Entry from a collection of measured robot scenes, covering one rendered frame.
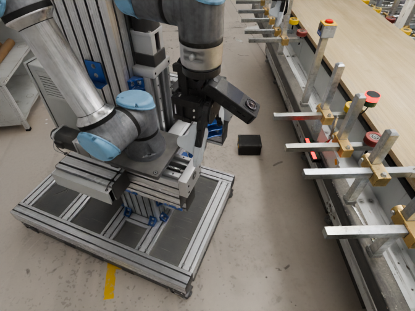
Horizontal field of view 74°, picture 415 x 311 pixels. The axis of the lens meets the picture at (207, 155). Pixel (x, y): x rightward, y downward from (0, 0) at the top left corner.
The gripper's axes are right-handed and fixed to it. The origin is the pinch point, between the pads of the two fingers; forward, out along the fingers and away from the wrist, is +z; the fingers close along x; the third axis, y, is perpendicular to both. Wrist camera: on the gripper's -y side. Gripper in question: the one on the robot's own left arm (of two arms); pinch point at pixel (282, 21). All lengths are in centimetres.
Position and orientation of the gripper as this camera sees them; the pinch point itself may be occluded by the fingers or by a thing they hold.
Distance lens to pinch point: 135.0
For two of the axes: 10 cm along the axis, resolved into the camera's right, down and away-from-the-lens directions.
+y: -9.3, -2.7, 2.6
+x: -3.7, 6.6, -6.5
